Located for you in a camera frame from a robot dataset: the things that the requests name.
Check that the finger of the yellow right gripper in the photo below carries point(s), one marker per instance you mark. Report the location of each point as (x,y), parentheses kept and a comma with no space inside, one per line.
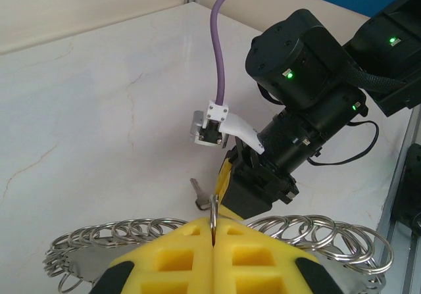
(248,195)
(224,179)

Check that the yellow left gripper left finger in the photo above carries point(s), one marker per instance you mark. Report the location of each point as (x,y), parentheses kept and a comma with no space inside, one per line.
(171,267)

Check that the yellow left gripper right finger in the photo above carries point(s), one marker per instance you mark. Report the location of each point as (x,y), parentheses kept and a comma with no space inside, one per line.
(256,267)

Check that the silver key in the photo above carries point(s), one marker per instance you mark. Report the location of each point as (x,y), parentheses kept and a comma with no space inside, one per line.
(201,202)

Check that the metal strip with key rings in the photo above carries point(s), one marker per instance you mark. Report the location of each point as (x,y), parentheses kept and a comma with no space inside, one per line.
(85,264)

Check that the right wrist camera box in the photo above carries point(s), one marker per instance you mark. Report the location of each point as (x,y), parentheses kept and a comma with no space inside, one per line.
(215,110)

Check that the aluminium arm base rail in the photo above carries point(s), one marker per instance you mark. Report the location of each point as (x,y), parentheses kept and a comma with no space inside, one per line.
(398,175)

